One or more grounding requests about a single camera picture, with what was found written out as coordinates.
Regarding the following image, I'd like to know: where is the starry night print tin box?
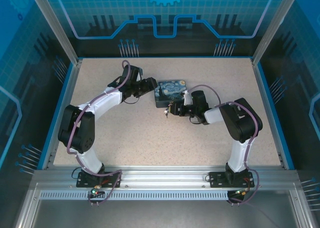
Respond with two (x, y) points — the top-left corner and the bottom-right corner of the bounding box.
(154, 80), (189, 109)

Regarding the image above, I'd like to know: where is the small connector board with LED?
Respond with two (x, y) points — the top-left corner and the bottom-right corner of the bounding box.
(90, 186), (105, 198)
(234, 189), (251, 198)

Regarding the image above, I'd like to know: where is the blue table edging strip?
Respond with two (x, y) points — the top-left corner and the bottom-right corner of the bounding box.
(257, 62), (295, 170)
(36, 62), (76, 170)

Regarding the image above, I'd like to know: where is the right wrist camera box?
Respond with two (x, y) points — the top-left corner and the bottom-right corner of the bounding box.
(183, 90), (193, 106)

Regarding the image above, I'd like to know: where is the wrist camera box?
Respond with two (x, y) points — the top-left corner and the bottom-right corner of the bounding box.
(183, 90), (193, 106)
(124, 65), (144, 83)

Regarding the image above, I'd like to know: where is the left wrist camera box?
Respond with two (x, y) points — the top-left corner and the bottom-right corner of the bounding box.
(124, 65), (144, 83)

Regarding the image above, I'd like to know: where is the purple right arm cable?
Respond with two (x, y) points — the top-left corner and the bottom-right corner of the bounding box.
(186, 84), (284, 228)

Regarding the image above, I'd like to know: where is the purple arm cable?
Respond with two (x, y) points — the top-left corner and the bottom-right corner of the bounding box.
(66, 59), (133, 207)
(186, 84), (284, 228)

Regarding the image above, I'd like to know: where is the wide aluminium frame beam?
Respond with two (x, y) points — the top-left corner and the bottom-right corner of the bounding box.
(32, 166), (300, 189)

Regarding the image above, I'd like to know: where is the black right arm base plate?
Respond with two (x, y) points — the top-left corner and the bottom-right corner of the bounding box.
(209, 171), (254, 188)

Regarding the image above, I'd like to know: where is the slotted grey cable duct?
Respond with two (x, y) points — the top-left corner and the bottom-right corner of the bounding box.
(39, 191), (232, 200)

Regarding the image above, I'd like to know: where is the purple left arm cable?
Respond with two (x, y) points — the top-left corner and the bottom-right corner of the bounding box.
(66, 59), (133, 207)

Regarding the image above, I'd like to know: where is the aluminium frame post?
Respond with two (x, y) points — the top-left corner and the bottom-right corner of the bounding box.
(27, 0), (84, 65)
(251, 0), (302, 65)

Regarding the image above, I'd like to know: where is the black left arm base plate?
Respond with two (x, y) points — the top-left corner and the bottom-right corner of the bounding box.
(75, 170), (122, 188)

